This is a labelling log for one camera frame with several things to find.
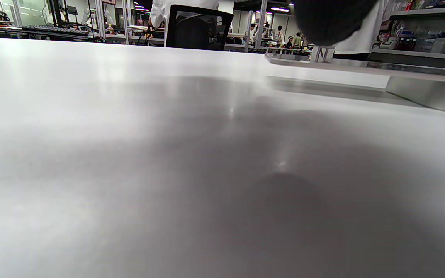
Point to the person's left hand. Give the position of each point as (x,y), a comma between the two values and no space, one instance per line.
(332,19)

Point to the silver sliding box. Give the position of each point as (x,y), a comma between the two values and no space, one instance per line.
(427,94)

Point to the grey storage shelf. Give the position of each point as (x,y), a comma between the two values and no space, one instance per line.
(423,50)

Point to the black mesh office chair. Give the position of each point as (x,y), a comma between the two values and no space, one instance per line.
(191,29)

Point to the black keyboard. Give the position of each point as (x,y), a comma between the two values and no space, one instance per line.
(54,30)

